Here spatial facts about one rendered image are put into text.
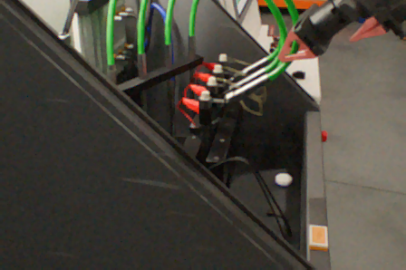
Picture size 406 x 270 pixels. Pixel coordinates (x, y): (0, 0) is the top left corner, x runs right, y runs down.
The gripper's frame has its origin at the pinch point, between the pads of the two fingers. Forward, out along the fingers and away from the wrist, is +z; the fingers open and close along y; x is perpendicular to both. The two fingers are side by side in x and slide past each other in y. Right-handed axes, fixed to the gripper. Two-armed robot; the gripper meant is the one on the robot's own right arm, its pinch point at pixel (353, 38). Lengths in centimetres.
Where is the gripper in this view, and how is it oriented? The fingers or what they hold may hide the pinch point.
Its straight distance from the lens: 103.3
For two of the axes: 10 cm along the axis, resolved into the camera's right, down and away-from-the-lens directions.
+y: -6.3, -7.8, -0.7
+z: -6.6, 4.8, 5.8
